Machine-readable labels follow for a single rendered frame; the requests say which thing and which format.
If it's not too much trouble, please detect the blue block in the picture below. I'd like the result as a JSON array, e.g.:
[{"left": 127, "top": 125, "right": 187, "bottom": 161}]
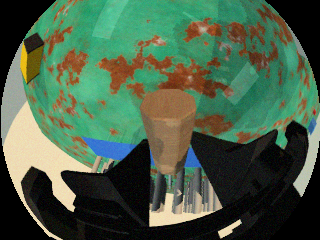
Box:
[{"left": 308, "top": 117, "right": 316, "bottom": 135}]

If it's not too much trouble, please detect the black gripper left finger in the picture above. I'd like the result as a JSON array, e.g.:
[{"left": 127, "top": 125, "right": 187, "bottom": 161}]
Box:
[{"left": 60, "top": 139, "right": 151, "bottom": 227}]

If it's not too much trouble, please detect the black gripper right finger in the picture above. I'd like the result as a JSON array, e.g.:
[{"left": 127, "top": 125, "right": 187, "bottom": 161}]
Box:
[{"left": 191, "top": 128, "right": 279, "bottom": 208}]

